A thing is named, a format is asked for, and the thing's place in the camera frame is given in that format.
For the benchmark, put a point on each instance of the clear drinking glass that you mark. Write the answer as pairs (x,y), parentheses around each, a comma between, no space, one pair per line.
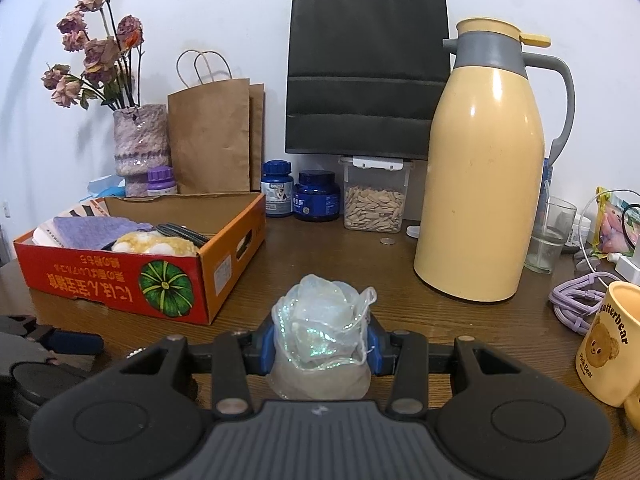
(550,240)

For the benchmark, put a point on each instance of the brown paper bag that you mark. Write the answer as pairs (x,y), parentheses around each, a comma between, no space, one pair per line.
(257,135)
(210,140)

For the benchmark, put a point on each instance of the red cardboard box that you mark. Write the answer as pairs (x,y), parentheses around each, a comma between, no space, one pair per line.
(100,285)

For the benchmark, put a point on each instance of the purple cloth pouch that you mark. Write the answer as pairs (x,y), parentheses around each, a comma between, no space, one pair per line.
(92,232)

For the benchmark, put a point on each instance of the clear container of seeds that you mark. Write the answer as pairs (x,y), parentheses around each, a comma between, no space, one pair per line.
(372,205)

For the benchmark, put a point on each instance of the white charger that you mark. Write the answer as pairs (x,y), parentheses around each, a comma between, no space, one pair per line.
(629,269)

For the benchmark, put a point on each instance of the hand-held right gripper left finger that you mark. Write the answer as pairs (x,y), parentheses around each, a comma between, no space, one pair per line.
(266,350)

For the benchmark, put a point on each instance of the blue cap white bottle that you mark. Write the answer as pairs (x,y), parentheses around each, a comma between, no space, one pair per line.
(276,190)

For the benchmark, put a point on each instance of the yellow bear mug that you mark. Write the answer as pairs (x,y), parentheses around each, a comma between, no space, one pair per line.
(610,355)

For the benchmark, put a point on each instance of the black paper bag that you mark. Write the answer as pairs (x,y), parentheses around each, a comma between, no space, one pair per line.
(365,65)

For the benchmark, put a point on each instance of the pink snack pack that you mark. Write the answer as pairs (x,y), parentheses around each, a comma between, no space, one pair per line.
(612,225)

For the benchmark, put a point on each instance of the dried rose bouquet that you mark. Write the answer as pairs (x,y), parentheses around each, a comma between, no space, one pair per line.
(95,45)

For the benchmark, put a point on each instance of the yellow thermos jug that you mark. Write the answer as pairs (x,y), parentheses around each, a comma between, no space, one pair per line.
(480,170)

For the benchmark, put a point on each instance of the purple cap bottle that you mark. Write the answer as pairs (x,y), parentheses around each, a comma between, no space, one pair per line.
(161,182)

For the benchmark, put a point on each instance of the yellow white plush toy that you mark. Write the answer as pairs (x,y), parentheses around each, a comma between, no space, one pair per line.
(155,245)

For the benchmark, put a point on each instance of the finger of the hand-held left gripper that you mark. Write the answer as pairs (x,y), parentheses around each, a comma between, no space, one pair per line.
(17,329)
(77,344)

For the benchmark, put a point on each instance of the blue white tissue box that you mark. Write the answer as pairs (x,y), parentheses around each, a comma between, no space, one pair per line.
(105,187)

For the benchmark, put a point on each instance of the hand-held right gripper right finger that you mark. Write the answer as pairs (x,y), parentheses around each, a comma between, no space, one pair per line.
(376,350)

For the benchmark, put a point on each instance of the dark blue case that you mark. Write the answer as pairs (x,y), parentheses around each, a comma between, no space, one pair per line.
(185,234)

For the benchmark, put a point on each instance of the pink textured vase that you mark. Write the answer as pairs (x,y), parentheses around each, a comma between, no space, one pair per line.
(140,145)

